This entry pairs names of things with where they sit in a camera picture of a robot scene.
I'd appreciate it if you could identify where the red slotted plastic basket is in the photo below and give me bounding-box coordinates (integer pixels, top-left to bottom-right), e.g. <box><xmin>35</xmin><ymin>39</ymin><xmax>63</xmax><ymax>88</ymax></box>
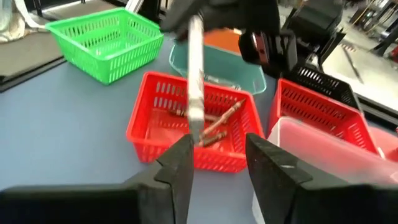
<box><xmin>125</xmin><ymin>70</ymin><xmax>266</xmax><ymax>174</ymax></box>
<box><xmin>266</xmin><ymin>77</ymin><xmax>379</xmax><ymax>156</ymax></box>

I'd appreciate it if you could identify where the light crumpled cloth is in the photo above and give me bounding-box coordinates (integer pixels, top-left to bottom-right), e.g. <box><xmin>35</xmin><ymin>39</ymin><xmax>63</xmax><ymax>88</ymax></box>
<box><xmin>0</xmin><ymin>0</ymin><xmax>48</xmax><ymax>44</ymax></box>

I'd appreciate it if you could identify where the orange plastic bin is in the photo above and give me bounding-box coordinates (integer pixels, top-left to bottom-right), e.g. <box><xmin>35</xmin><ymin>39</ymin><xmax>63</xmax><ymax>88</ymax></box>
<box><xmin>203</xmin><ymin>27</ymin><xmax>247</xmax><ymax>55</ymax></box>

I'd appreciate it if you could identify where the white crayon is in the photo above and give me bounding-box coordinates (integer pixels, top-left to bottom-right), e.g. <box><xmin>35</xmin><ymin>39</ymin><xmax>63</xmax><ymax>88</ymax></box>
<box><xmin>186</xmin><ymin>14</ymin><xmax>206</xmax><ymax>144</ymax></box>

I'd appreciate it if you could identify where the dark brown crayon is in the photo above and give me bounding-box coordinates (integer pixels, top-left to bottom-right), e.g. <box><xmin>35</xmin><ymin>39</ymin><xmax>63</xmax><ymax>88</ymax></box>
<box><xmin>197</xmin><ymin>130</ymin><xmax>228</xmax><ymax>148</ymax></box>

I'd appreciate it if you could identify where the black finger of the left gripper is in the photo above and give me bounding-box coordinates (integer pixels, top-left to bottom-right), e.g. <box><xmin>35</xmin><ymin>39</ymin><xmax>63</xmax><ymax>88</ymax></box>
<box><xmin>159</xmin><ymin>0</ymin><xmax>205</xmax><ymax>42</ymax></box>

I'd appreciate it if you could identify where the white metal leg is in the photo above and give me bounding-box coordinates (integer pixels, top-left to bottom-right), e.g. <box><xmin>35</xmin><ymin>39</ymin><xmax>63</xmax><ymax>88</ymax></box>
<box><xmin>126</xmin><ymin>0</ymin><xmax>146</xmax><ymax>13</ymax></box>

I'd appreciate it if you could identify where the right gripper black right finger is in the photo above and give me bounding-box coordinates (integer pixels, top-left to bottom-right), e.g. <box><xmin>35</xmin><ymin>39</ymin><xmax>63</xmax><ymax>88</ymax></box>
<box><xmin>245</xmin><ymin>133</ymin><xmax>398</xmax><ymax>224</ymax></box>

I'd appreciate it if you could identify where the green slotted plastic basket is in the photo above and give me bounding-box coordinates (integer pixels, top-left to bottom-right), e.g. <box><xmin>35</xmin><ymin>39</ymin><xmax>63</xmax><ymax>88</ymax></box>
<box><xmin>44</xmin><ymin>7</ymin><xmax>165</xmax><ymax>86</ymax></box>

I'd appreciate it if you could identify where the black slotted plastic basket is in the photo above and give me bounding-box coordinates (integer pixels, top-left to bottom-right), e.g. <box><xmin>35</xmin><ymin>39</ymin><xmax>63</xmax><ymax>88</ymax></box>
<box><xmin>280</xmin><ymin>63</ymin><xmax>364</xmax><ymax>112</ymax></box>

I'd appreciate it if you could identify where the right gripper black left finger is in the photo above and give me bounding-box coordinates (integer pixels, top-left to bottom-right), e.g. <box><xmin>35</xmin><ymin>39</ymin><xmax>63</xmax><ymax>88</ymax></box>
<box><xmin>0</xmin><ymin>133</ymin><xmax>195</xmax><ymax>224</ymax></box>

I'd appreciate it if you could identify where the clear plastic bin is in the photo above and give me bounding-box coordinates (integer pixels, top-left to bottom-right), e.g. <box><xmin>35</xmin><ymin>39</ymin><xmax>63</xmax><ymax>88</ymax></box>
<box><xmin>251</xmin><ymin>116</ymin><xmax>398</xmax><ymax>224</ymax></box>

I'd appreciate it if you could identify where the teal plastic bin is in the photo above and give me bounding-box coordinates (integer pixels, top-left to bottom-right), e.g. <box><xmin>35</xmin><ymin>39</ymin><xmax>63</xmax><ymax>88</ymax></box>
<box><xmin>168</xmin><ymin>39</ymin><xmax>268</xmax><ymax>96</ymax></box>

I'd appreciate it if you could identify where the left black wrist camera box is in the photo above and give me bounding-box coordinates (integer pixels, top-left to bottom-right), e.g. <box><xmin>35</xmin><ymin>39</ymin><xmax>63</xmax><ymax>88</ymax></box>
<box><xmin>238</xmin><ymin>29</ymin><xmax>300</xmax><ymax>68</ymax></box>

